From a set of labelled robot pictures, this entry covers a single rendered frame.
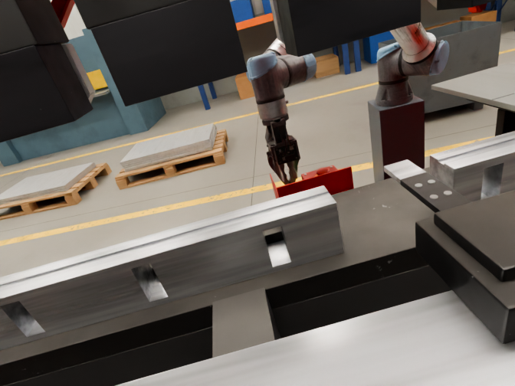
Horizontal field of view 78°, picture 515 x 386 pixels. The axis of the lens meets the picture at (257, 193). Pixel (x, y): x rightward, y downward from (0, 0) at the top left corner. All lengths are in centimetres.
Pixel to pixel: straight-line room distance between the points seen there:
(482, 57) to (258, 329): 326
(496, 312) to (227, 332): 30
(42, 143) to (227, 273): 685
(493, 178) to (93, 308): 65
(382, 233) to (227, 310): 27
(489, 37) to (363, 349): 332
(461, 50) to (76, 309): 327
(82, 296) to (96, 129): 610
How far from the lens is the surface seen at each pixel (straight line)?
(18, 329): 65
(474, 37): 343
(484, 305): 29
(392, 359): 28
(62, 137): 699
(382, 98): 150
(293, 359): 29
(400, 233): 56
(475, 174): 56
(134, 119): 613
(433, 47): 136
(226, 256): 49
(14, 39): 42
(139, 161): 368
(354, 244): 54
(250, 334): 45
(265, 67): 81
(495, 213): 33
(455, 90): 79
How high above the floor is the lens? 122
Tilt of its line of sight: 28 degrees down
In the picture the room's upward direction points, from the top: 16 degrees counter-clockwise
